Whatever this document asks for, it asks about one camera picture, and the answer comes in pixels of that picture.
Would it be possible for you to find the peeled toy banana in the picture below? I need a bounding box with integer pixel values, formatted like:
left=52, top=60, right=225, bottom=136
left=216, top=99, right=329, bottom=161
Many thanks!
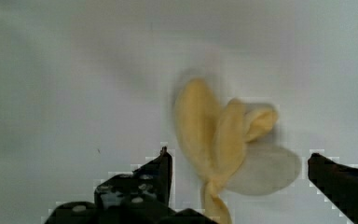
left=172, top=77, right=302, bottom=224

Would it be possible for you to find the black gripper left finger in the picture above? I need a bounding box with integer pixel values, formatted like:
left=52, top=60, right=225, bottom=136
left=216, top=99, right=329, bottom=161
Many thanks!
left=44, top=147, right=217, bottom=224

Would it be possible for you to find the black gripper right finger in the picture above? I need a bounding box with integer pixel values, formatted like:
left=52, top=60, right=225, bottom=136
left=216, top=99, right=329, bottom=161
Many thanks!
left=308, top=153, right=358, bottom=224

